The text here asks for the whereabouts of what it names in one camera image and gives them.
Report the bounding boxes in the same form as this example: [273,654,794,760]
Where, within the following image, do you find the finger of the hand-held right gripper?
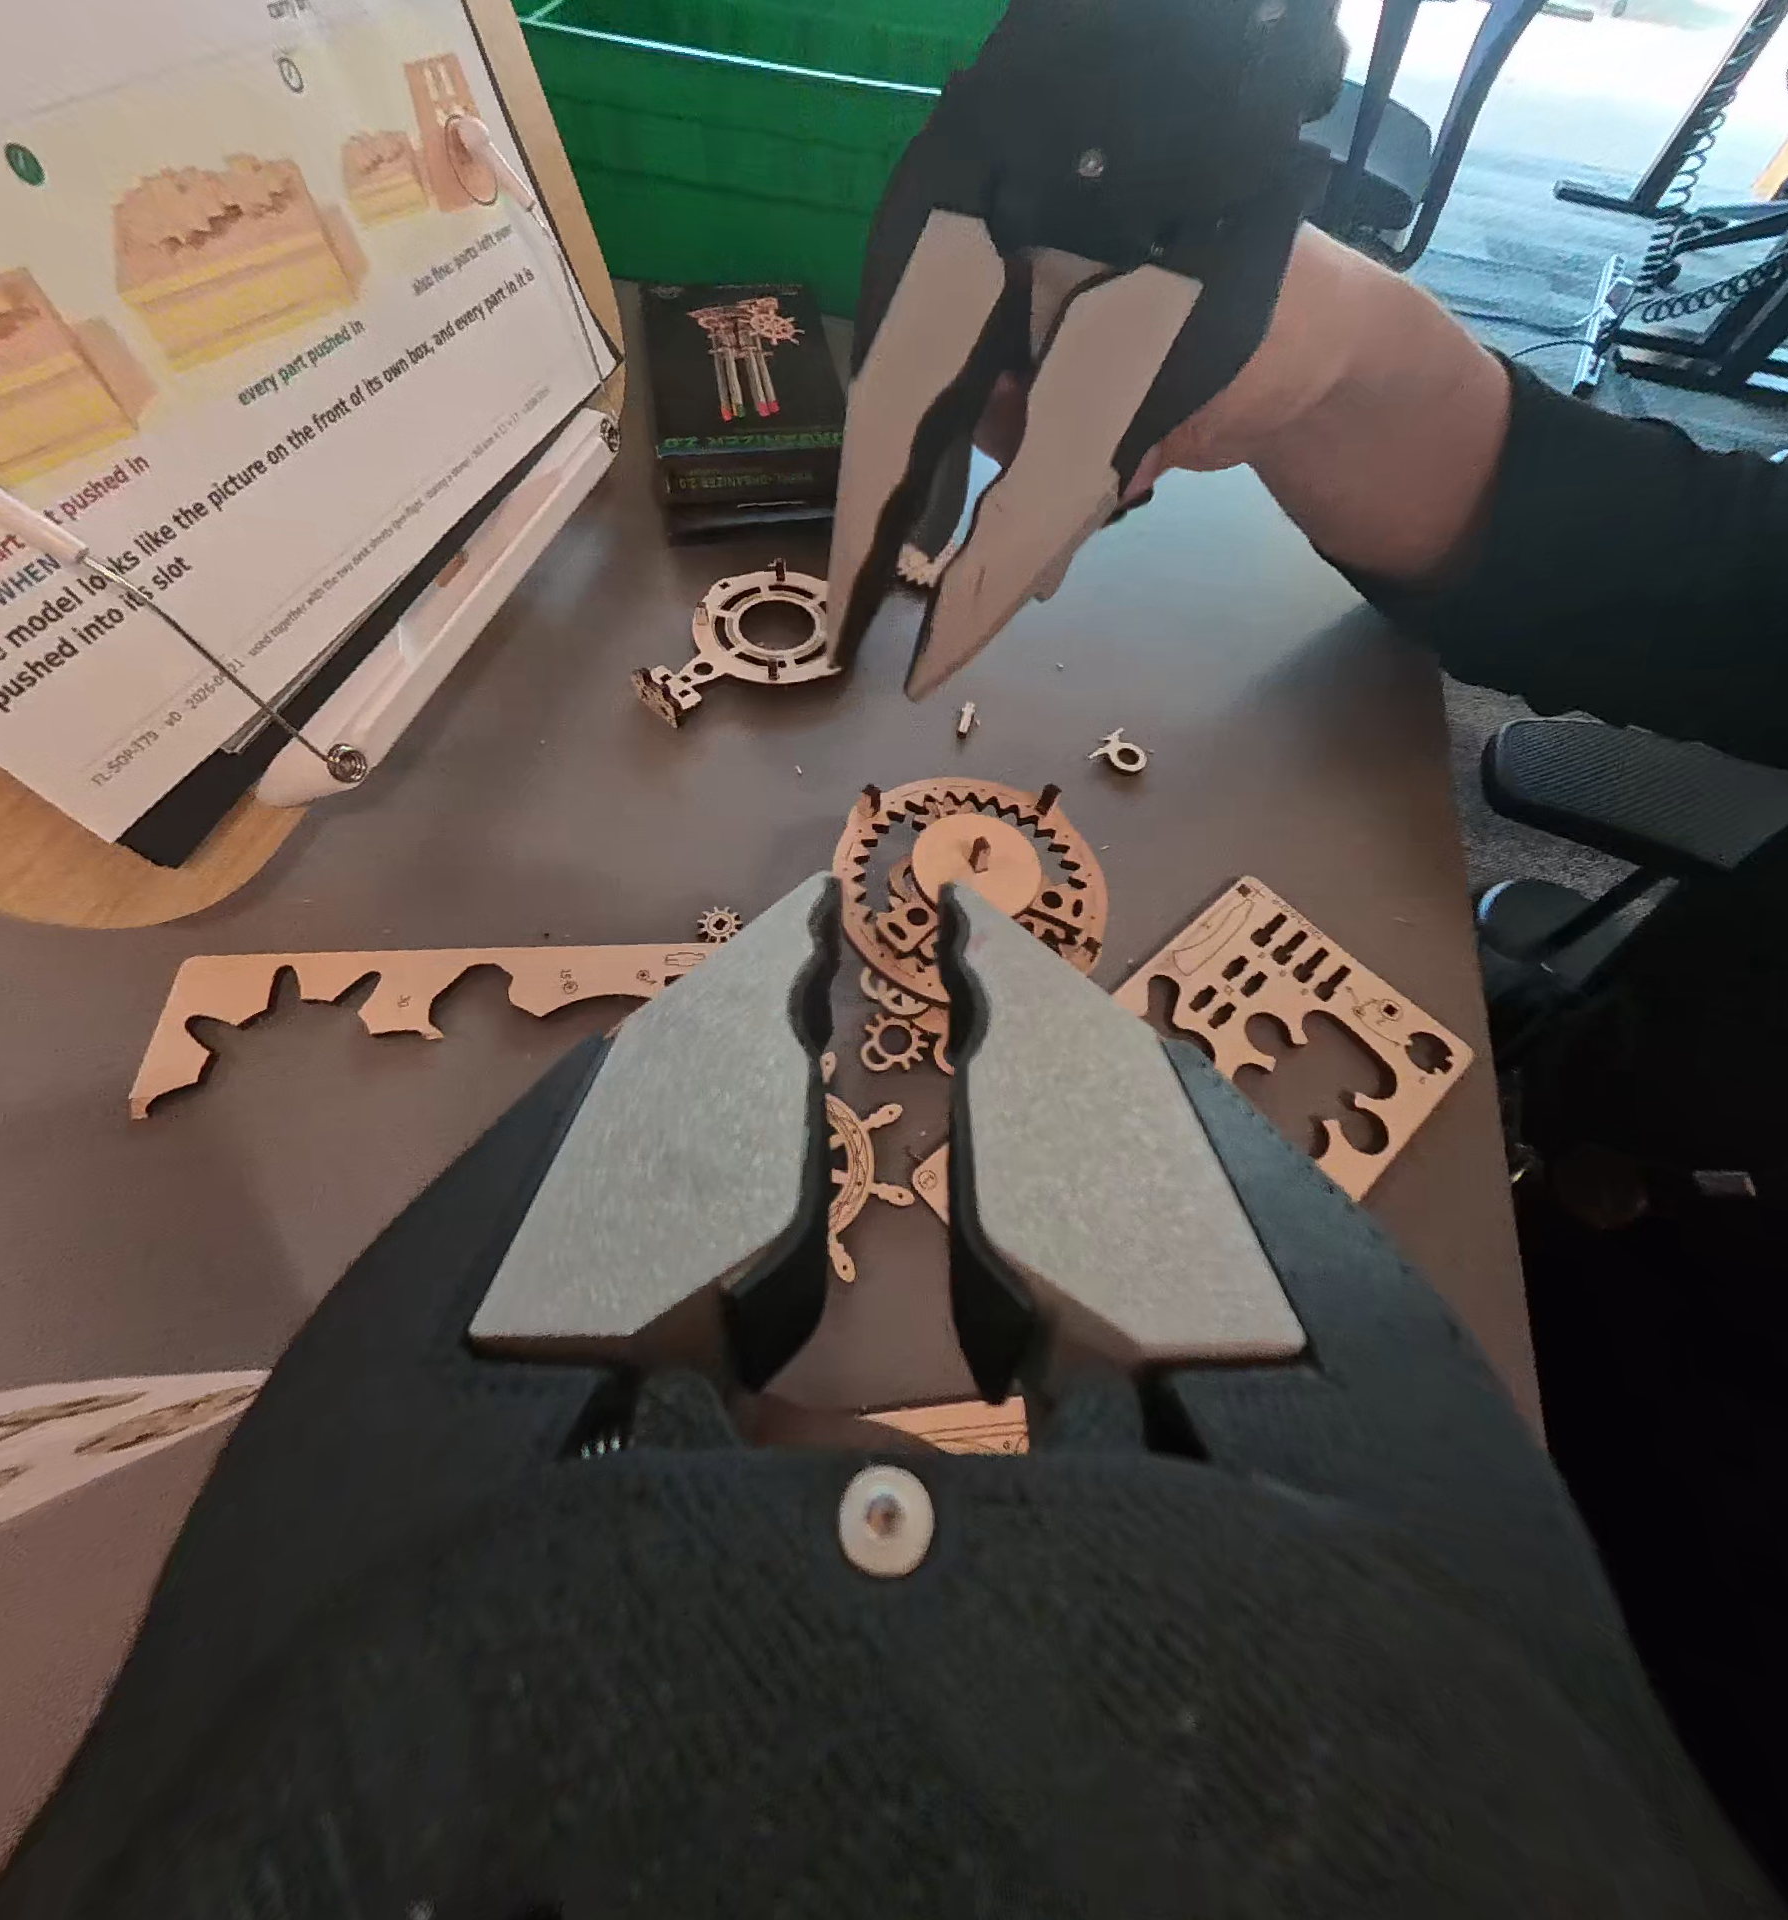
[826,207,1017,671]
[905,247,1211,707]

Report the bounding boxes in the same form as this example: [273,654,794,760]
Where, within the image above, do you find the person's right forearm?
[1329,351,1788,771]

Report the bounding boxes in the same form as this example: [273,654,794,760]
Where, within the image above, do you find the wooden ship wheel part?
[820,1097,916,1289]

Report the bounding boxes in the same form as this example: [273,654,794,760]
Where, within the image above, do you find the long wavy wooden sheet strip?
[128,941,718,1123]

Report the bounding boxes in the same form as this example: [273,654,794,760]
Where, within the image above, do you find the punched wooden sheet round cutouts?
[1112,876,1477,1204]

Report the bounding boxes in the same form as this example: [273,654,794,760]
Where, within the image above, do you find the round wooden gear model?
[832,771,1114,1073]

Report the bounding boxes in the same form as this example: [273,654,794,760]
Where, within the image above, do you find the black model kit box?
[639,281,851,545]

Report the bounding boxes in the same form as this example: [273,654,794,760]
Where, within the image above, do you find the black office chair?
[1299,0,1441,263]

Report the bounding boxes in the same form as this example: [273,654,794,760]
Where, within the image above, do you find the wooden ring plate with tab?
[632,554,843,739]

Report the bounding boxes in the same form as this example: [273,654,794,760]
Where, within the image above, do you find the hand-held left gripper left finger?
[467,876,846,1392]

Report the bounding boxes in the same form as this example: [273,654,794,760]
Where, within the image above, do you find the black coiled cable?
[1635,226,1788,324]

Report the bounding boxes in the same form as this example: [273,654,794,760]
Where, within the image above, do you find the instruction sheet on stand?
[0,0,639,932]

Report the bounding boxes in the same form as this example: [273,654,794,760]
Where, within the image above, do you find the black mesh chair armrest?
[1477,719,1788,962]

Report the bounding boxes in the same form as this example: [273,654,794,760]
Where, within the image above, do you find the person's right hand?
[1131,222,1520,584]

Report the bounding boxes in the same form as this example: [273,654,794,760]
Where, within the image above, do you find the black desk frame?
[1553,0,1788,407]

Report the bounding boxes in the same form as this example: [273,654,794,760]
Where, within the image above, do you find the folded assembly leaflet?
[0,1368,270,1557]

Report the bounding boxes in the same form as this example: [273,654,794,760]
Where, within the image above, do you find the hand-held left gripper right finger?
[937,882,1308,1408]

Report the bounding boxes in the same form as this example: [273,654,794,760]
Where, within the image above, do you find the green plastic bin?
[510,0,1017,324]

